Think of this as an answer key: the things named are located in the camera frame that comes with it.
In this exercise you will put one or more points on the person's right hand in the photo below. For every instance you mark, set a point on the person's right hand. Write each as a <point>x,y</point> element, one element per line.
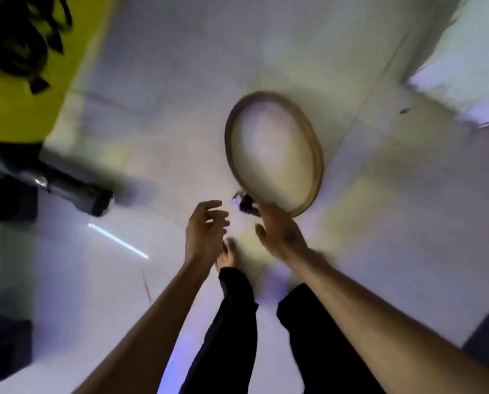
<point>281,235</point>

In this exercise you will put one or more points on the person's left hand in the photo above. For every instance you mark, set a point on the person's left hand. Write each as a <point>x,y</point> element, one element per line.
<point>201,237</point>

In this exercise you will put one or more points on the person's right thumb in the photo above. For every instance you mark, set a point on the person's right thumb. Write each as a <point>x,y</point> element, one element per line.
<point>260,233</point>

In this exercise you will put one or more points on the person's left fingers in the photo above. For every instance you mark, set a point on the person's left fingers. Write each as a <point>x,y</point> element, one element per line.
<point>216,219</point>

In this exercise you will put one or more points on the wooden embroidery hoop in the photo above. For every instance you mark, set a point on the wooden embroidery hoop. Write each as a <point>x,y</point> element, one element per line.
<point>265,94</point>

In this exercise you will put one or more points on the person's left forearm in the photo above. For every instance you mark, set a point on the person's left forearm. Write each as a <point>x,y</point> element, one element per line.
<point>154,324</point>

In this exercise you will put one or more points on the person's right forearm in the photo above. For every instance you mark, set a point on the person's right forearm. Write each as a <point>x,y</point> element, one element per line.
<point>376,324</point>

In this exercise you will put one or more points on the person's left foot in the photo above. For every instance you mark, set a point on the person's left foot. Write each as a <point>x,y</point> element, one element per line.
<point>227,255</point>

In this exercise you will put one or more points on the person's black trousers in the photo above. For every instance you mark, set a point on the person's black trousers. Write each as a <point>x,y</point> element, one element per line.
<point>228,344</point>

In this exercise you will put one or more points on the grey metal tube leg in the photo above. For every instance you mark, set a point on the grey metal tube leg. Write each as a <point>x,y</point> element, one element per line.
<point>72,190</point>

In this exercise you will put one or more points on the yellow cloth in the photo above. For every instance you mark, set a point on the yellow cloth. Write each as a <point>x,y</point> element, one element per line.
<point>18,114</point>

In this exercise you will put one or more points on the dark furniture base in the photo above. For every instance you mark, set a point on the dark furniture base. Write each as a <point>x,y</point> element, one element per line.
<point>0,283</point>

